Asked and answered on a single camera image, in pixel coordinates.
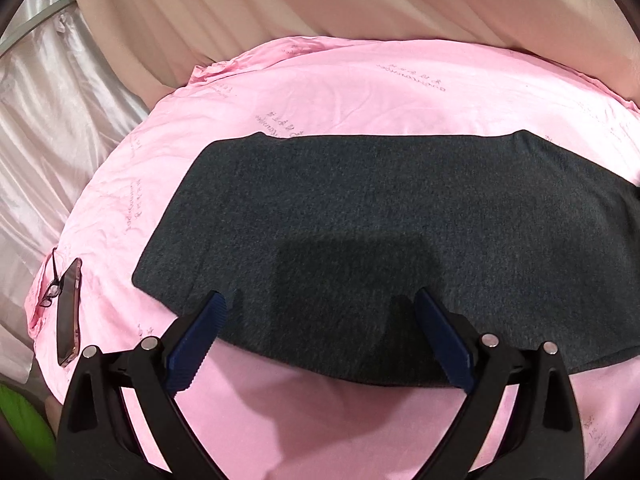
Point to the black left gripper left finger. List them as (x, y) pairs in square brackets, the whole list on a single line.
[(96, 439)]

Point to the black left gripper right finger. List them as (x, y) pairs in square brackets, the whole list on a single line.
[(519, 418)]

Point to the dark grey pants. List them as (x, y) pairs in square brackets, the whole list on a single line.
[(319, 244)]

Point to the green object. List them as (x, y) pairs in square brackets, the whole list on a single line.
[(32, 432)]

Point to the black smartphone with brown case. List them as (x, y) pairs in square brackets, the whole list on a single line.
[(67, 314)]

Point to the white satin curtain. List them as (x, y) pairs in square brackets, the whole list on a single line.
[(63, 111)]

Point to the beige curtain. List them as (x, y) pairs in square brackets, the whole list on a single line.
[(153, 45)]

